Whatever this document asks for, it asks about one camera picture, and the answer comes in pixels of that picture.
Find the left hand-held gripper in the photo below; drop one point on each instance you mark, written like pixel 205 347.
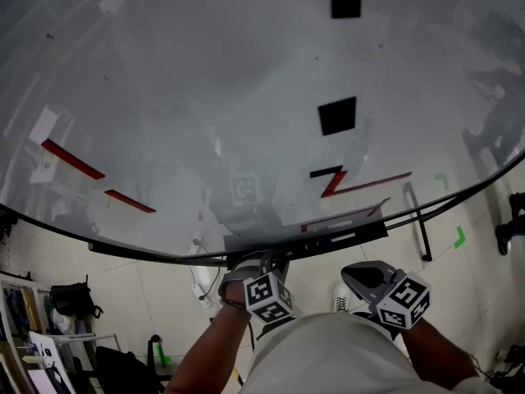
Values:
pixel 268 298

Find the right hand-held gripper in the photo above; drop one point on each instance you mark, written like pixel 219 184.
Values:
pixel 404 302

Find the blue marker pen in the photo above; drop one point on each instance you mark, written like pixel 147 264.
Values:
pixel 342 238

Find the person's left forearm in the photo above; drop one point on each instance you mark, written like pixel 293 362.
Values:
pixel 205 351

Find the person's right forearm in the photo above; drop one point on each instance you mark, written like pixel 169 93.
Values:
pixel 435 351

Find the black marker tray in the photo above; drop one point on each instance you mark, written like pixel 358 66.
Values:
pixel 369 236

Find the white whiteboard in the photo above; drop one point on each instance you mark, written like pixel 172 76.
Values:
pixel 246 76

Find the white right shoe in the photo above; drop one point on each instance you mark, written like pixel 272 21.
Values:
pixel 341 298

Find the white power strip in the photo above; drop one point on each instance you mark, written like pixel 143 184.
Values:
pixel 199 291

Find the white shirt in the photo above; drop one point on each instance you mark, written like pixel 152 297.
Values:
pixel 348 359

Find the black tape strip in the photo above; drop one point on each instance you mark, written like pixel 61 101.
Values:
pixel 324 173

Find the green corner floor tape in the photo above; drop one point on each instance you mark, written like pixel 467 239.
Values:
pixel 460 238

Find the green floor tape strip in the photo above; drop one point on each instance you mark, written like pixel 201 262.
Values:
pixel 162 353

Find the large black tape square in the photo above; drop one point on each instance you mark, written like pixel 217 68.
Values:
pixel 337 116

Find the black office chair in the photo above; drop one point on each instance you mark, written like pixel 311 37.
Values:
pixel 119 367

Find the white metal bar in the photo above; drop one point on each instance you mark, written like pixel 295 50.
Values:
pixel 90 337

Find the black backpack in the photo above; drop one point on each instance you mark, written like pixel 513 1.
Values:
pixel 74 300

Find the clear plastic bag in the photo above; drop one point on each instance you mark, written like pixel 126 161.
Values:
pixel 62 322

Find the white panel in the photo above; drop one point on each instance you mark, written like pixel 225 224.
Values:
pixel 47 347

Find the white storage shelf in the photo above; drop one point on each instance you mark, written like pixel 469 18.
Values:
pixel 20 322

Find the pink tablet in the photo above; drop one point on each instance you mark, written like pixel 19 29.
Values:
pixel 41 382

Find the small black tape square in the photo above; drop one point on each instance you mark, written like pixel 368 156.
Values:
pixel 346 6

